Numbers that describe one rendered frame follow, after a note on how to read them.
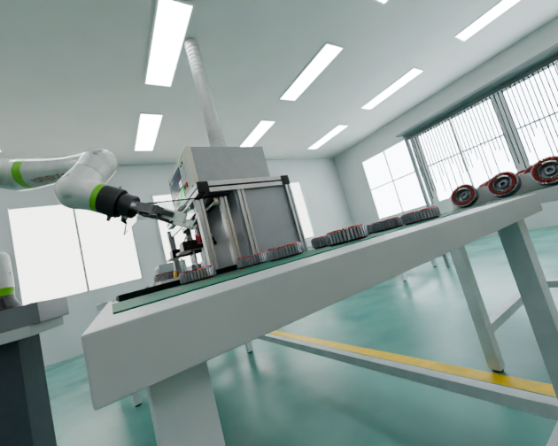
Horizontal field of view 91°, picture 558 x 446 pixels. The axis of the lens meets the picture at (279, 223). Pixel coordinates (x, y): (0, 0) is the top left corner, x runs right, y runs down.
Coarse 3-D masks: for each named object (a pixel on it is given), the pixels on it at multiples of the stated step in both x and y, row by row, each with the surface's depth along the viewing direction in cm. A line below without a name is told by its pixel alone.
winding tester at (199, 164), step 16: (192, 160) 118; (208, 160) 122; (224, 160) 126; (240, 160) 131; (256, 160) 136; (192, 176) 116; (208, 176) 120; (224, 176) 124; (240, 176) 129; (256, 176) 133
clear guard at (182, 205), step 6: (192, 198) 107; (204, 198) 111; (210, 198) 113; (156, 204) 102; (162, 204) 104; (168, 204) 106; (174, 204) 108; (180, 204) 110; (186, 204) 113; (192, 204) 115; (204, 204) 121; (174, 210) 116; (180, 210) 119; (186, 210) 122; (138, 216) 111; (126, 222) 95; (132, 222) 108; (126, 228) 104
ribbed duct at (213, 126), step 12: (192, 48) 298; (192, 60) 296; (192, 72) 297; (204, 72) 297; (204, 84) 292; (204, 96) 289; (204, 108) 287; (204, 120) 290; (216, 120) 286; (216, 132) 279; (216, 144) 273
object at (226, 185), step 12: (228, 180) 112; (240, 180) 115; (252, 180) 118; (264, 180) 122; (276, 180) 125; (288, 180) 129; (192, 192) 111; (204, 192) 106; (216, 192) 110; (228, 192) 115; (168, 228) 159
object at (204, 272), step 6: (192, 270) 82; (198, 270) 82; (204, 270) 82; (210, 270) 84; (180, 276) 83; (186, 276) 81; (192, 276) 81; (198, 276) 81; (204, 276) 82; (210, 276) 84; (186, 282) 82
